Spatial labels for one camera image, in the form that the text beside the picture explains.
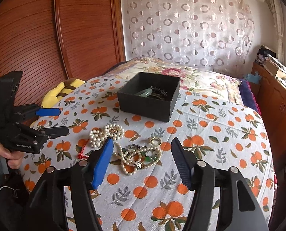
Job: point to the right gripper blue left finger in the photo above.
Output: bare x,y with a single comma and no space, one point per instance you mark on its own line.
100,162

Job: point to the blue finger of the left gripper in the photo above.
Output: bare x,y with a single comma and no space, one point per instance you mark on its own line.
48,112

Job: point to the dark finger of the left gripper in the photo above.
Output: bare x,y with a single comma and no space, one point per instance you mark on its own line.
55,132

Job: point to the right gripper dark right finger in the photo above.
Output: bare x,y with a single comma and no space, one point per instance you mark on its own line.
184,161

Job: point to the pale green jade bangle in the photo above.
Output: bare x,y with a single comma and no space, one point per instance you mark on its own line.
144,93

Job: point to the black square jewelry box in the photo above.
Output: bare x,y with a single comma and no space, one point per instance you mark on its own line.
159,105

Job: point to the person's left hand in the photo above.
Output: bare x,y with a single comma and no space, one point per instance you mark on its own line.
15,158

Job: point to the yellow plush toy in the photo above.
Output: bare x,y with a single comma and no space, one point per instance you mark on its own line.
60,91

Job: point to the orange print bed sheet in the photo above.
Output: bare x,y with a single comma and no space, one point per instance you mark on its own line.
154,198

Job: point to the wooden sliding wardrobe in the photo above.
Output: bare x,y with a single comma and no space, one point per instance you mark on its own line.
53,40

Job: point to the floral quilt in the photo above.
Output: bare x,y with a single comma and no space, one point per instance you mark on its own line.
192,79

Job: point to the dark blue blanket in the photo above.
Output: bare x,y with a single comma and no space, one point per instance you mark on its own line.
247,96

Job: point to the teal cloth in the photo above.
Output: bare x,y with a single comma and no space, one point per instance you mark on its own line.
252,78

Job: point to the wooden window side cabinet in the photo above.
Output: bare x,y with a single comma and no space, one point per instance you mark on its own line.
271,99

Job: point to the pile of books and papers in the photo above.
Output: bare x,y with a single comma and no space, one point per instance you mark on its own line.
267,58

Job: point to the circle pattern sheer curtain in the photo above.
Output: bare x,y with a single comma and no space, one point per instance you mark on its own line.
208,34

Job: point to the cream window side curtain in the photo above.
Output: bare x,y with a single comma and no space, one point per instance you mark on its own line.
277,12

